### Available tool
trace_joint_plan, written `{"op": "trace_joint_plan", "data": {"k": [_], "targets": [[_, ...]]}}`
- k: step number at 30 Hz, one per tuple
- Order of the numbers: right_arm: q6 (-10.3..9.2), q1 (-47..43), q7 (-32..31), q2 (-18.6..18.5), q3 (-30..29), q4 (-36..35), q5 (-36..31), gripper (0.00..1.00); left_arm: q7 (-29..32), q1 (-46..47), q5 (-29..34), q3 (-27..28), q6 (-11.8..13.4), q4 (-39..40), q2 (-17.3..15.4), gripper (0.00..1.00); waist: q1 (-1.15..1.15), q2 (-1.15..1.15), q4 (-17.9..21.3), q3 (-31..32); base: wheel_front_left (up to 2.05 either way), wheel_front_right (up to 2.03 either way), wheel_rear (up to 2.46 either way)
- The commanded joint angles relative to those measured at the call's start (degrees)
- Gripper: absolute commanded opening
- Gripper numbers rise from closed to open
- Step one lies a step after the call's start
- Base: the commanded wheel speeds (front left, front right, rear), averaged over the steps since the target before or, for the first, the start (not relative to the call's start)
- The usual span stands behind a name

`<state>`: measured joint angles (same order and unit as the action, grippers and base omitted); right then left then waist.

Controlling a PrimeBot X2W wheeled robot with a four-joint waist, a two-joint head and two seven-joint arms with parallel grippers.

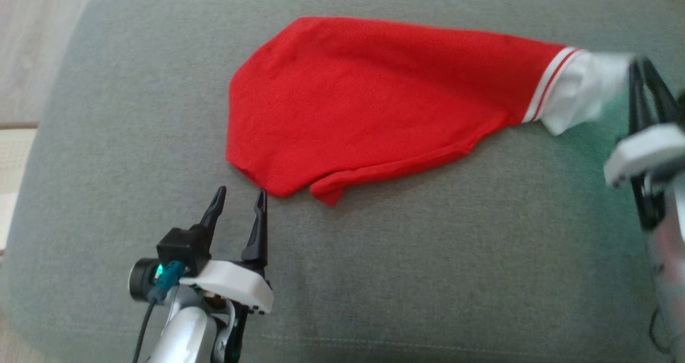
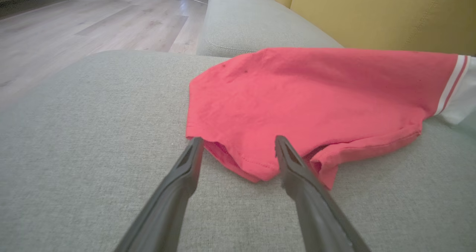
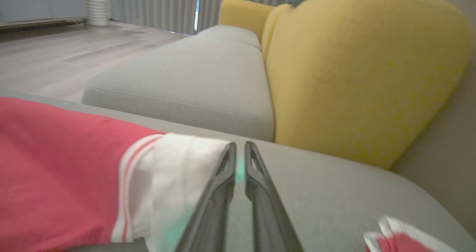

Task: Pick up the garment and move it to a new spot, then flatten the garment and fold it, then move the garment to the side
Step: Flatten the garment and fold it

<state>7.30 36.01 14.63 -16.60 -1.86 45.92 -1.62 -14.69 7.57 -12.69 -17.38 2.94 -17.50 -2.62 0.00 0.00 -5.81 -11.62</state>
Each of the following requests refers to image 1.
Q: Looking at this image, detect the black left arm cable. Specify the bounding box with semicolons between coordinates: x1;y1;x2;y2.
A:
133;261;185;363

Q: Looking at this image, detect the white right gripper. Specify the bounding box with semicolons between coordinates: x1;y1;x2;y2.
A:
605;58;685;187

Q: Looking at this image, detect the large grey sofa seat cushion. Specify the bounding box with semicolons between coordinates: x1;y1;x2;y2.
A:
0;0;685;363

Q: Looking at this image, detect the red shirt with white collar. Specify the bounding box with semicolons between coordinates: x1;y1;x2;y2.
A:
225;16;635;207

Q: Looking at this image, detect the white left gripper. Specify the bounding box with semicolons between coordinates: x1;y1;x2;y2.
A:
182;185;273;315

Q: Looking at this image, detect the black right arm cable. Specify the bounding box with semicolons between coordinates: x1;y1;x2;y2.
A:
649;309;675;356

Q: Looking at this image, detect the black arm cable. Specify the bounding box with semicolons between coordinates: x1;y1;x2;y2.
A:
133;261;185;363
649;309;675;356

